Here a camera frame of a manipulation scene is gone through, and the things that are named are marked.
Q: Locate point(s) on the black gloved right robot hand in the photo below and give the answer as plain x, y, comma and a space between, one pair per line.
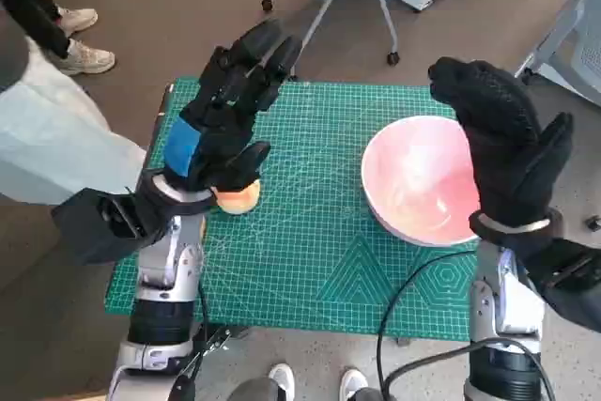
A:
502, 147

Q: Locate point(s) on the green cutting mat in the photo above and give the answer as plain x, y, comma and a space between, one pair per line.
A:
291, 255

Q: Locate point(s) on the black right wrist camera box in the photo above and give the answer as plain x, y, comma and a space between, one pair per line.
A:
568, 288

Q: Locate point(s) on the white shoe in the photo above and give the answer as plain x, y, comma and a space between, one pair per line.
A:
282, 380
353, 382

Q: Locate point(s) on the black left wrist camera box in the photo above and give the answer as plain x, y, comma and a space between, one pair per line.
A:
84, 227

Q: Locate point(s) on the round toy bread roll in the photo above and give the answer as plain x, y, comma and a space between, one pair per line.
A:
239, 202

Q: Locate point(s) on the pink bowl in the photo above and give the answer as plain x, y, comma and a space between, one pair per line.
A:
413, 175

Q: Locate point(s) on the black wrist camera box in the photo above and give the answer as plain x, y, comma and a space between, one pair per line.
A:
84, 227
568, 288

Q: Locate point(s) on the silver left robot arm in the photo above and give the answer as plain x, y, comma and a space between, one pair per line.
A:
169, 255

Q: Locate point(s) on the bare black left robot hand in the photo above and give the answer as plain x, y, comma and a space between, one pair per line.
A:
220, 128

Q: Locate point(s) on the small black floor object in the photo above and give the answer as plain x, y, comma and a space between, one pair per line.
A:
594, 222

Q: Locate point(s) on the black metal table bracket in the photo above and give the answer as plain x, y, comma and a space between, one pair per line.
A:
218, 340

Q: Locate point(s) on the small grey table clip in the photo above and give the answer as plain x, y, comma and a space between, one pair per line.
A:
404, 342

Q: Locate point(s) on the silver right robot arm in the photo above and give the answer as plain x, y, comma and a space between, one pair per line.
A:
493, 288

